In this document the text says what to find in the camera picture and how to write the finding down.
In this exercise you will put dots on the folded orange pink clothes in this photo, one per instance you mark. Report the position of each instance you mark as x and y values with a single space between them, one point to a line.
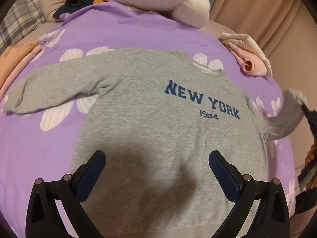
14 59

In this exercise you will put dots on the grey New York sweatshirt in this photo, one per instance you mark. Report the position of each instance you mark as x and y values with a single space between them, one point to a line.
157 117

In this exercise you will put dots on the plaid grey pillow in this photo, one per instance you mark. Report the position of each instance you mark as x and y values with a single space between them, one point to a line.
23 17

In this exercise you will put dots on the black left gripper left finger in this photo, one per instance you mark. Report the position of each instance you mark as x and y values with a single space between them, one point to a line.
43 218

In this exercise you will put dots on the purple floral bed sheet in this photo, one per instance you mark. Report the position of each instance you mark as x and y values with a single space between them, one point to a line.
41 144

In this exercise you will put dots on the folded pink and cream clothes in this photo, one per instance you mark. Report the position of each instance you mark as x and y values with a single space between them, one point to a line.
248 54

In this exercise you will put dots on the person's right hand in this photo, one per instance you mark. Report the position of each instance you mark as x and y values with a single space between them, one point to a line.
311 154

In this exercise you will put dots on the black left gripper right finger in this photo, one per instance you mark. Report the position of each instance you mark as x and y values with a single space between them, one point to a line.
271 218

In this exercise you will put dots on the dark navy garment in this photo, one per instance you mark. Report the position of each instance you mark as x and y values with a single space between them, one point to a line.
71 6

